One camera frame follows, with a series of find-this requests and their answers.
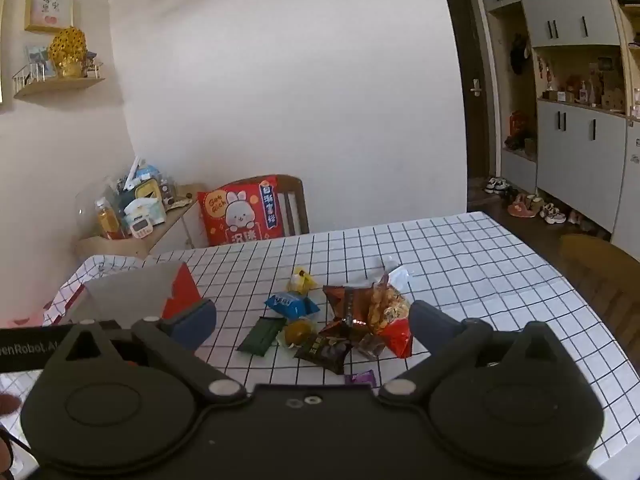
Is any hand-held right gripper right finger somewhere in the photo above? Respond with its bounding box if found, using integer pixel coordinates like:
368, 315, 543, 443
378, 301, 577, 404

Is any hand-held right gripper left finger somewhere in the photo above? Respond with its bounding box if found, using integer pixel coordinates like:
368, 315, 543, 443
64, 299, 247, 406

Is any large red chips bag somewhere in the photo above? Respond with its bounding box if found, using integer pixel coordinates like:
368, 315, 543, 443
367, 266, 416, 359

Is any small brown snack packet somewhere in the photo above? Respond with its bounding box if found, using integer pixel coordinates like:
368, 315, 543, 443
356, 332, 386, 358

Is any dark green snack packet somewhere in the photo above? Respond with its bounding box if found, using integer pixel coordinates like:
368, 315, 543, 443
236, 316, 287, 357

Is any red cardboard box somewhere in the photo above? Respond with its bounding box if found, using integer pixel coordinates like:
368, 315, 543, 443
60, 261, 202, 332

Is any blue snack packet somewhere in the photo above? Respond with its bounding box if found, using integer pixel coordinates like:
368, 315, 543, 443
264, 291, 321, 319

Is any egg yolk pastry packet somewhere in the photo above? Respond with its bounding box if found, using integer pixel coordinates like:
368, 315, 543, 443
276, 318, 316, 350

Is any black snack packet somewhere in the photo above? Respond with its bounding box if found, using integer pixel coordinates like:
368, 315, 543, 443
294, 334, 351, 375

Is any yellow candy packet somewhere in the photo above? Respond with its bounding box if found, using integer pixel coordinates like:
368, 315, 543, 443
286, 266, 321, 295

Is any person's left hand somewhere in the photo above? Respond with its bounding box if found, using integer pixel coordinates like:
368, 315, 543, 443
0, 394, 22, 473

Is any pink printed cloth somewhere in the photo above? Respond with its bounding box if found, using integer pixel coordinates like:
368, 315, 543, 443
0, 310, 48, 330

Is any wooden side cabinet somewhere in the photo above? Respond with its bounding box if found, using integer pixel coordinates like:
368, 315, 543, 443
75, 182, 208, 261

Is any red rabbit pillow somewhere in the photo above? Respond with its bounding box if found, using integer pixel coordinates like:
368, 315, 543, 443
197, 176, 285, 248

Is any tissue pack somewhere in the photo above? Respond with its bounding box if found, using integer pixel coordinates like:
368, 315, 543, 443
122, 197, 167, 228

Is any orange drink bottle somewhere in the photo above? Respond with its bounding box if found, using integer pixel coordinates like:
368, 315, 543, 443
95, 197, 126, 241

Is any dark green yellow case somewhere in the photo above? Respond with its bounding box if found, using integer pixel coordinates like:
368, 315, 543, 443
135, 180, 162, 206

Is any wooden chair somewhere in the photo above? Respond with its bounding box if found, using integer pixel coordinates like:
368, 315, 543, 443
220, 175, 310, 237

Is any clear glass dome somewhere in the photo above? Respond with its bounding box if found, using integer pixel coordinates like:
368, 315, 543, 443
75, 177, 121, 241

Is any row of shoes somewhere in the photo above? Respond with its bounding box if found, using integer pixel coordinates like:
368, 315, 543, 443
482, 175, 601, 233

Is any red decoration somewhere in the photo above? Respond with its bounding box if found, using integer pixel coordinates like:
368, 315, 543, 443
507, 110, 531, 148

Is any dark wooden door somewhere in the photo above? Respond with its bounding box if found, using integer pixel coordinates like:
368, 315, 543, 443
442, 0, 493, 181

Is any dark hanging bag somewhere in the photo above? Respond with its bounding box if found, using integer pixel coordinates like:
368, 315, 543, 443
509, 34, 531, 76

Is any photo card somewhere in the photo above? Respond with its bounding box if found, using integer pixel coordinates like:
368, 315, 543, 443
25, 44, 57, 80

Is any golden ornament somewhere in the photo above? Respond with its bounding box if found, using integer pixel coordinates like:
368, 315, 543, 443
48, 26, 88, 78

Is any small framed picture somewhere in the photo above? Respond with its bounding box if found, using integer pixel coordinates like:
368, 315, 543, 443
24, 0, 75, 33

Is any white wall cabinet unit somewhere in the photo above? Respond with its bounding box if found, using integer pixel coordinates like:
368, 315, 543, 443
475, 0, 640, 266

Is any wooden wall shelf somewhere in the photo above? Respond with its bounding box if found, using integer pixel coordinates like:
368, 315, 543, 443
11, 62, 107, 100

